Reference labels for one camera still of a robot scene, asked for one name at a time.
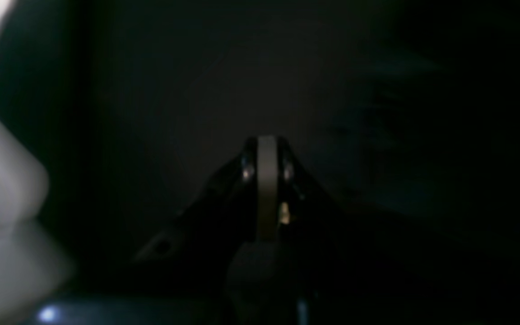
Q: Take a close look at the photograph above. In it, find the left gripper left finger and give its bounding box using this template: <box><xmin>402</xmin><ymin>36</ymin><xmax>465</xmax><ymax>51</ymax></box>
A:
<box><xmin>129</xmin><ymin>136</ymin><xmax>269</xmax><ymax>312</ymax></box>

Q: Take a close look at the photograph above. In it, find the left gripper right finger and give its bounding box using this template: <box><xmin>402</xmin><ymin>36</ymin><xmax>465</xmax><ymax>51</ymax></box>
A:
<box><xmin>269</xmin><ymin>136</ymin><xmax>423</xmax><ymax>325</ymax></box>

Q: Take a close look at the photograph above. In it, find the white chair left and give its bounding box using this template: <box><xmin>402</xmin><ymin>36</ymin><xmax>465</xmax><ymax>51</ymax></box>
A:
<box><xmin>0</xmin><ymin>0</ymin><xmax>74</xmax><ymax>324</ymax></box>

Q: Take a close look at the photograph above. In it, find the black table cloth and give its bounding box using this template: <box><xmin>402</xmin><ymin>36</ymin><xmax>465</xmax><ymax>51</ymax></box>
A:
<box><xmin>0</xmin><ymin>0</ymin><xmax>520</xmax><ymax>325</ymax></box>

